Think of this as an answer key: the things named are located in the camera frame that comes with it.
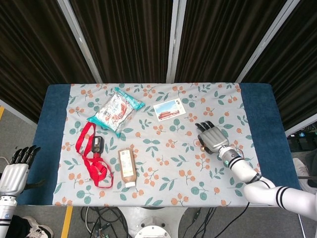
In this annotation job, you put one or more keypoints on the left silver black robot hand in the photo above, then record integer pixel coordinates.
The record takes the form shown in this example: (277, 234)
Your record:
(12, 177)

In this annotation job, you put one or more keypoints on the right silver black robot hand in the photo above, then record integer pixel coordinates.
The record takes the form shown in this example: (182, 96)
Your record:
(214, 138)

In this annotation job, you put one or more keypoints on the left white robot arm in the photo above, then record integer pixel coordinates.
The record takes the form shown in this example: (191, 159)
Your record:
(6, 213)

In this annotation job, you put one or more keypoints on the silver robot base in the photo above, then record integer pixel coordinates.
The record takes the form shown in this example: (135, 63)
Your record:
(153, 223)

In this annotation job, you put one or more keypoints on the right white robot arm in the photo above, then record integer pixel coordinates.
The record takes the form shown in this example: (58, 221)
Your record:
(262, 191)

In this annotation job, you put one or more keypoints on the blue table cover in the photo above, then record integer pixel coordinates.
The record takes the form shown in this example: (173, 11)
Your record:
(262, 119)

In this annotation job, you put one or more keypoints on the postcard with red building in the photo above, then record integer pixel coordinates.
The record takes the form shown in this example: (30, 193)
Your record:
(169, 110)

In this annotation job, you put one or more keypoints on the floral patterned tablecloth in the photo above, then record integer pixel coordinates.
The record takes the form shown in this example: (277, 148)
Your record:
(173, 173)

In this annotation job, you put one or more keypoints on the white sneaker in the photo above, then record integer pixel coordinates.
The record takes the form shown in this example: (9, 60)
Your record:
(303, 171)
(39, 229)

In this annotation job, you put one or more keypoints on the black equipment with teal lights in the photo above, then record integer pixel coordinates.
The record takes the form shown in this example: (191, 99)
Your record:
(304, 140)

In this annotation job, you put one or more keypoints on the black badge device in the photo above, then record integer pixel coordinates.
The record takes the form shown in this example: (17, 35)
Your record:
(97, 145)

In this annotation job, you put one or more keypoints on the brown squeeze bottle white cap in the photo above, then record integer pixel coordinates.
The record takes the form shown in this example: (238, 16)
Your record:
(126, 166)

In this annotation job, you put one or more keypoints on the dark brown curtain panel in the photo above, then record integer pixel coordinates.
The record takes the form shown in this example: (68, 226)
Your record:
(32, 54)
(297, 62)
(220, 39)
(123, 39)

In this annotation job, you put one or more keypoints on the teal white snack bag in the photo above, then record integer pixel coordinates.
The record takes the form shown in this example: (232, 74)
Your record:
(115, 112)

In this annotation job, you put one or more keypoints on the grey metal frame post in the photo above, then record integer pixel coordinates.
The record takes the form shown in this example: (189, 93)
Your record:
(174, 42)
(81, 42)
(267, 42)

